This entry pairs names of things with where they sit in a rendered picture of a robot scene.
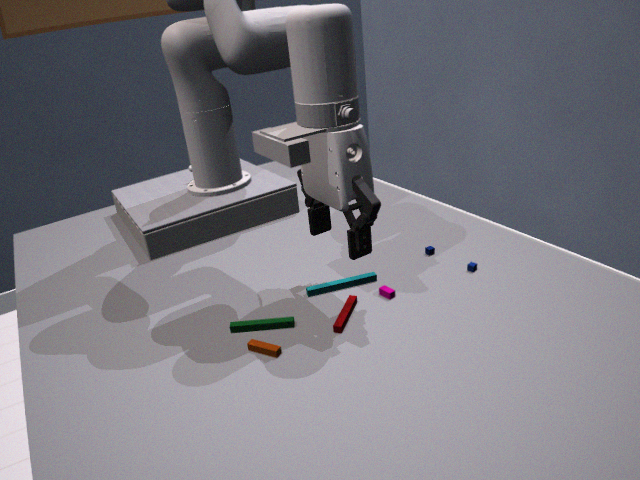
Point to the green rod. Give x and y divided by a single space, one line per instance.
262 324

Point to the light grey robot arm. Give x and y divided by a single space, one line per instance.
320 52

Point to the turquoise rod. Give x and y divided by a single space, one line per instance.
341 284

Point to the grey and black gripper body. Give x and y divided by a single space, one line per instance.
328 177

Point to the orange rod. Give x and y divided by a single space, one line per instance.
264 348

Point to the red rod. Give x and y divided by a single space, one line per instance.
345 314

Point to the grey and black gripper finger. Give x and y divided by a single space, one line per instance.
359 234
318 213

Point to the magenta block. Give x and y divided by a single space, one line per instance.
386 292

